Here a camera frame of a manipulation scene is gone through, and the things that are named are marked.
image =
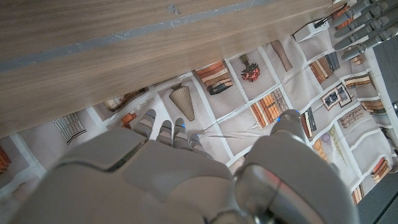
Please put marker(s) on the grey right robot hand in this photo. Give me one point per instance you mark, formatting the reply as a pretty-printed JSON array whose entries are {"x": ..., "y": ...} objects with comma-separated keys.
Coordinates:
[{"x": 155, "y": 186}]

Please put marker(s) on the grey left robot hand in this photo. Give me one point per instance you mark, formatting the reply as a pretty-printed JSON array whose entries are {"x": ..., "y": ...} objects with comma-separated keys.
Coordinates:
[{"x": 370, "y": 25}]

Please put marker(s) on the white power strip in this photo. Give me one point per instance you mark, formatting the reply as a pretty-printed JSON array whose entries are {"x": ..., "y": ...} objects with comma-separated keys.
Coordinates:
[{"x": 309, "y": 31}]

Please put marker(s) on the printed bookshelf backdrop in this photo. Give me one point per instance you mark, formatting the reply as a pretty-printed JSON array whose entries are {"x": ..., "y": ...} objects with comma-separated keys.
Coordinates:
[{"x": 224, "y": 105}]

